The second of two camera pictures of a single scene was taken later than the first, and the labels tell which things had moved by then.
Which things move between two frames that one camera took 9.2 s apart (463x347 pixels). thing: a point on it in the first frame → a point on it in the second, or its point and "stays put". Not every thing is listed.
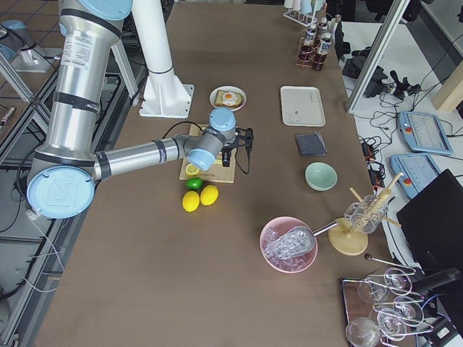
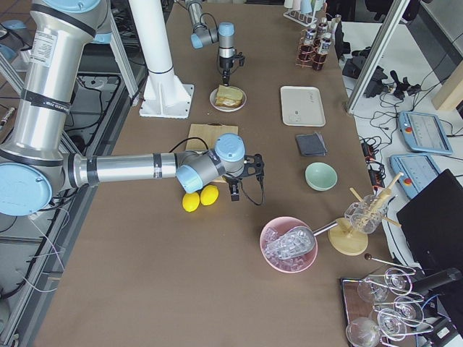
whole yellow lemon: [209, 195] stays put
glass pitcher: [364, 217] stays put
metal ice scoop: [296, 241] stays put
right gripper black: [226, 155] → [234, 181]
